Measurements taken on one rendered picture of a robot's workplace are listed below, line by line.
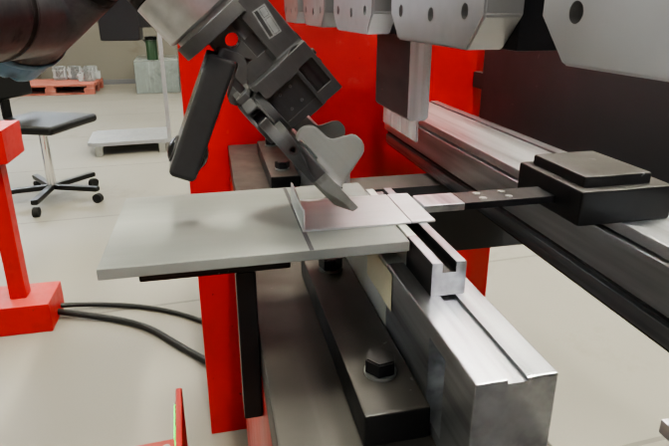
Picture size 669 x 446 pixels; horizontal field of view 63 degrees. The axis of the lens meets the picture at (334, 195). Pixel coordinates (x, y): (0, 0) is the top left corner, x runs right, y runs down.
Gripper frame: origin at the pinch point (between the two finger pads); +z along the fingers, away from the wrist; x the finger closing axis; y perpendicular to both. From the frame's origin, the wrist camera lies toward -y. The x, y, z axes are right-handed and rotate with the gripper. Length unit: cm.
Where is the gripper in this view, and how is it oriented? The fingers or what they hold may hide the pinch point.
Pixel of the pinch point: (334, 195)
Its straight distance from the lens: 55.3
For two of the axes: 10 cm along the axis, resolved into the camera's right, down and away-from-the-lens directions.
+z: 6.3, 6.8, 3.8
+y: 7.5, -6.6, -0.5
